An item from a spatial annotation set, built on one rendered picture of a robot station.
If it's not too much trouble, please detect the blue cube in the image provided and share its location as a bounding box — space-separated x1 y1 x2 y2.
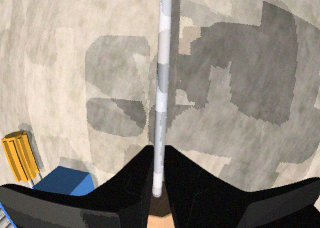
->
32 165 95 196

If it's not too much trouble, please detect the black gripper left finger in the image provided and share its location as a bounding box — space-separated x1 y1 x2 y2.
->
0 145 155 228

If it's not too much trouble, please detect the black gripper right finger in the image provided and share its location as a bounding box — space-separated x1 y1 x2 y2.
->
163 145 320 228

